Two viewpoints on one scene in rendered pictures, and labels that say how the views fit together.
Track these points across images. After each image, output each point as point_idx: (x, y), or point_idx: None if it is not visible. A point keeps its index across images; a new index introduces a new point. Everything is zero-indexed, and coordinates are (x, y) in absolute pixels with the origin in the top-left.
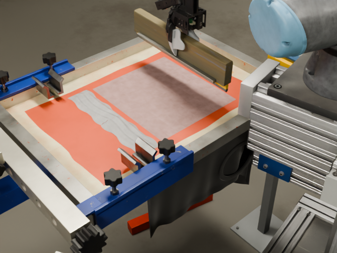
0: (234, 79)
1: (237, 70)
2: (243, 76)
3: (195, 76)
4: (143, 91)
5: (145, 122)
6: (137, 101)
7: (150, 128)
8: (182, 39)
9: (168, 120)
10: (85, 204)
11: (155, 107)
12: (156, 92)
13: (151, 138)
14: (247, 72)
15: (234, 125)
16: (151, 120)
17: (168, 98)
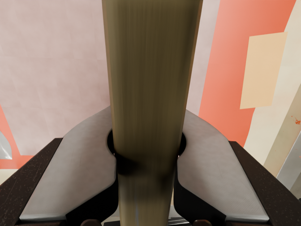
0: (246, 121)
1: (282, 104)
2: (266, 125)
3: (204, 58)
4: (62, 12)
5: (14, 106)
6: (26, 38)
7: (15, 124)
8: (118, 193)
9: (57, 127)
10: None
11: (55, 85)
12: (88, 41)
13: (5, 143)
14: (283, 124)
15: (118, 214)
16: (27, 110)
17: (96, 80)
